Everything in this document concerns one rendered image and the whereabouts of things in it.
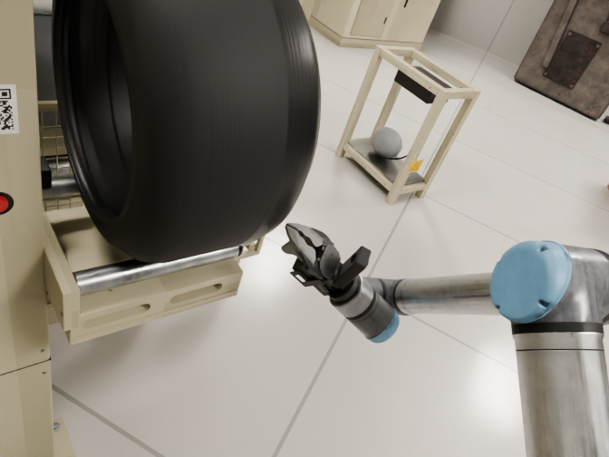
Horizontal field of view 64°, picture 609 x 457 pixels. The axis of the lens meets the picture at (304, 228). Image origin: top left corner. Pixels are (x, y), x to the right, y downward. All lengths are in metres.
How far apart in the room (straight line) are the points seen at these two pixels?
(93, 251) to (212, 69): 0.61
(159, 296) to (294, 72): 0.51
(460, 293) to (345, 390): 1.10
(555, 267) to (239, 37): 0.52
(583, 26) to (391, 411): 5.80
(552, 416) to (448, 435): 1.46
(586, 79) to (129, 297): 6.63
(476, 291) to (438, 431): 1.21
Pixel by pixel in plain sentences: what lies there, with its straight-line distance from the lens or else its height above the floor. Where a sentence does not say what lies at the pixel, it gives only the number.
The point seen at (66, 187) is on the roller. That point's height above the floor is 0.91.
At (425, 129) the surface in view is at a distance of 2.96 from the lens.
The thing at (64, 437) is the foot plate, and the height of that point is 0.01.
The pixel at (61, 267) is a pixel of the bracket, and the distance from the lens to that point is 0.93.
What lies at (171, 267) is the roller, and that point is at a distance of 1.00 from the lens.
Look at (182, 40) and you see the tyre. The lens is 0.68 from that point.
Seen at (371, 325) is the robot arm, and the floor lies 0.86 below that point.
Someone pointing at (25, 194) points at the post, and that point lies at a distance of 0.88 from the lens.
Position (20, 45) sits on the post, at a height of 1.31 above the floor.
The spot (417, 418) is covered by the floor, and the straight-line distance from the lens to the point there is 2.15.
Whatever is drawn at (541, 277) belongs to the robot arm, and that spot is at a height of 1.27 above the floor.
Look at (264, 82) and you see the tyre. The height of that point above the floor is 1.34.
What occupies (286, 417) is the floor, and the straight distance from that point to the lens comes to 1.92.
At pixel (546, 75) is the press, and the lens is 7.21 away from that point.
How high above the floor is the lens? 1.61
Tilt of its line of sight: 37 degrees down
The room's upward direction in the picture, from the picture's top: 21 degrees clockwise
